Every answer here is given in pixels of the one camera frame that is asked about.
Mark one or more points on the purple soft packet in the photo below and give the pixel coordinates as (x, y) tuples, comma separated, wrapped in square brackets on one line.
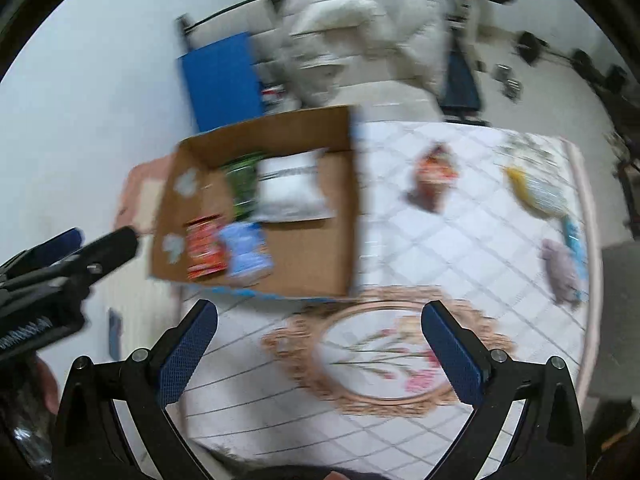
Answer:
[(562, 270)]

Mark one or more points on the white pillow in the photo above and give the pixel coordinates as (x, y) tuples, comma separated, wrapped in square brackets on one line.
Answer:
[(332, 16)]

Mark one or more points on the light blue packet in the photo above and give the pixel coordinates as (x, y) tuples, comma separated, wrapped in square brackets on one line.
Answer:
[(247, 250)]

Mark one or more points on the short black barbell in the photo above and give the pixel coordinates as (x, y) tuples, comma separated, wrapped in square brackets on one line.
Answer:
[(580, 60)]

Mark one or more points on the person's left hand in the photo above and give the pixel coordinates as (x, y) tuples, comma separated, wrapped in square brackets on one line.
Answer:
[(48, 385)]

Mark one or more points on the turquoise narrow packet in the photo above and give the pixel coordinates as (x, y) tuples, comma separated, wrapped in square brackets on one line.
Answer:
[(575, 247)]

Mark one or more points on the white plastic packet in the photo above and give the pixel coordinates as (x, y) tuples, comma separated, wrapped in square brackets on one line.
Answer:
[(290, 187)]

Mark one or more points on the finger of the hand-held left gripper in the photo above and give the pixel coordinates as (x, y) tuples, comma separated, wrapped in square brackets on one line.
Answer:
[(107, 251), (55, 246)]

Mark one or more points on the yellow snack packet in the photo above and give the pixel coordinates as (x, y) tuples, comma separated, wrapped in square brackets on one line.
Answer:
[(532, 190)]

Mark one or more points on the small metal weights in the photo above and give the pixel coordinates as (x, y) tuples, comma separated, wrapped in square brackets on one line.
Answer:
[(509, 82)]

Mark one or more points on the white quilted floral blanket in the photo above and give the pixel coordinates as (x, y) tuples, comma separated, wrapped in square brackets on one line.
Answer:
[(450, 255)]

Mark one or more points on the pale patterned packet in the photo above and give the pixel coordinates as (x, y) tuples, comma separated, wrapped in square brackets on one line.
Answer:
[(527, 149)]

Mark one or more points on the blue board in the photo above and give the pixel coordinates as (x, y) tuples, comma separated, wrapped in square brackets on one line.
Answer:
[(220, 82)]

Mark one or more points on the dark metal stand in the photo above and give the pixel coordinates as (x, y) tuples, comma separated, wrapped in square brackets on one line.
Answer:
[(625, 170)]

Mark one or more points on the white armchair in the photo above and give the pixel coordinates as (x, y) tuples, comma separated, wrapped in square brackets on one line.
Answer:
[(380, 50)]

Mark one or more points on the orange red snack packet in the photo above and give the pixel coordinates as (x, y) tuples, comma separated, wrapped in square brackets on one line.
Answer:
[(434, 177)]

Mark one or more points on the green snack packet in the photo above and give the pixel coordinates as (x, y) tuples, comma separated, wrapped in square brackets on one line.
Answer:
[(243, 185)]

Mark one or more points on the cardboard box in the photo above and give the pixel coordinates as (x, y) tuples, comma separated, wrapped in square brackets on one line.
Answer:
[(300, 240)]

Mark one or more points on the thin black barbell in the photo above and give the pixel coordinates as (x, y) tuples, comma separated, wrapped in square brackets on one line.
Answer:
[(225, 10)]

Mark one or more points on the black blue weight bench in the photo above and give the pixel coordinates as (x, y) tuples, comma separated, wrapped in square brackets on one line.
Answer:
[(460, 82)]

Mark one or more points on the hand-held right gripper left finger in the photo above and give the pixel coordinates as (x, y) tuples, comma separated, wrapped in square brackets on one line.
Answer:
[(186, 357)]

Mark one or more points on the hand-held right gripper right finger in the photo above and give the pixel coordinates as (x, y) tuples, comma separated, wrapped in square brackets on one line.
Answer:
[(454, 360)]

